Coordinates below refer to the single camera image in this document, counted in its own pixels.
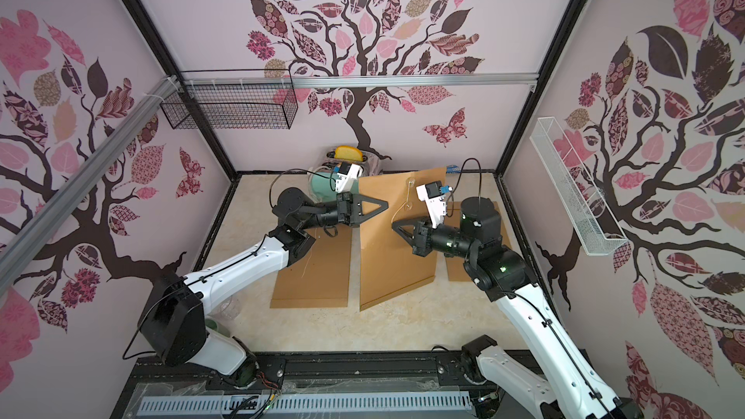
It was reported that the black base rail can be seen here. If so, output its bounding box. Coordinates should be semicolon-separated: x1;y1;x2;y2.
112;346;504;418

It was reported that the aluminium rail left wall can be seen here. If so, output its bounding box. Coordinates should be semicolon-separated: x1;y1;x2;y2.
1;76;178;292

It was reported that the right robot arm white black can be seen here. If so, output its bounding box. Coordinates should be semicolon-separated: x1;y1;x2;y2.
392;197;642;418

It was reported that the aluminium rail wall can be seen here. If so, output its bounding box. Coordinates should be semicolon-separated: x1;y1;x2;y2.
1;76;178;292
184;73;539;88

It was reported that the white string of bag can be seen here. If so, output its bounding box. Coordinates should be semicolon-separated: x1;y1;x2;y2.
389;177;417;225

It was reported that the brown file bag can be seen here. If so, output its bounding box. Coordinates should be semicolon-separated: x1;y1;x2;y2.
444;202;514;282
270;227;352;308
359;167;446;310

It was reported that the mint green toaster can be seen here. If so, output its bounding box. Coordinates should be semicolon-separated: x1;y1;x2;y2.
308;152;338;202

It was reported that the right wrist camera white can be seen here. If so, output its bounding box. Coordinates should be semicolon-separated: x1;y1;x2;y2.
416;180;452;228

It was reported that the white slotted cable duct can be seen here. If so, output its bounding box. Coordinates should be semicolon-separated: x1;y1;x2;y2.
132;391;473;418

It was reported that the black wire basket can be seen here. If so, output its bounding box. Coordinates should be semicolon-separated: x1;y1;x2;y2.
160;69;300;130

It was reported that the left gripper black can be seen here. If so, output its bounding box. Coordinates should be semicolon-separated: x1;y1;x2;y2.
297;190;386;230

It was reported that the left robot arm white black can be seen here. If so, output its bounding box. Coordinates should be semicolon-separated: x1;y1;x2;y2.
138;187;388;376

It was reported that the aluminium rail back wall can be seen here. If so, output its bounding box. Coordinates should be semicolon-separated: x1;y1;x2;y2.
184;73;539;88

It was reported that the white wire shelf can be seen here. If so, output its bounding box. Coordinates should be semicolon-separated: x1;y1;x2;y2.
530;118;629;256

